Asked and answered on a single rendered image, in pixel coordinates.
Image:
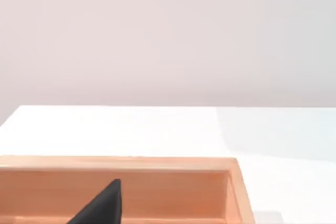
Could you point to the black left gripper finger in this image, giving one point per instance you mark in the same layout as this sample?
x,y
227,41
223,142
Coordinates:
x,y
106,205

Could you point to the shallow salmon-coloured box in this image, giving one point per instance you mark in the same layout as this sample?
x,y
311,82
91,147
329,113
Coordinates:
x,y
170,192

